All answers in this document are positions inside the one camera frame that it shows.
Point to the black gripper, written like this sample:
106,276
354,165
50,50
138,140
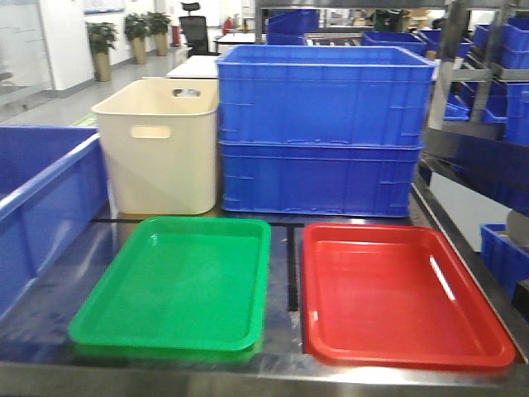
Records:
520,299

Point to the red plastic tray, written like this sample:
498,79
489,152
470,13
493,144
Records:
391,295

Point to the lower stacked blue crate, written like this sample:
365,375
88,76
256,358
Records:
369,181

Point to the stacked blue crate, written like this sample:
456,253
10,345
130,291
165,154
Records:
344,95
369,181

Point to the upper stacked blue crate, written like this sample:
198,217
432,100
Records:
344,95

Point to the green plastic tray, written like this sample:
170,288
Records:
189,288

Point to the cream plastic basket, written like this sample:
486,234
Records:
159,139

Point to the blue bin on cart top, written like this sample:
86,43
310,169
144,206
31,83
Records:
53,183

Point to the potted green plant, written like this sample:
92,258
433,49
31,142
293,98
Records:
101,38

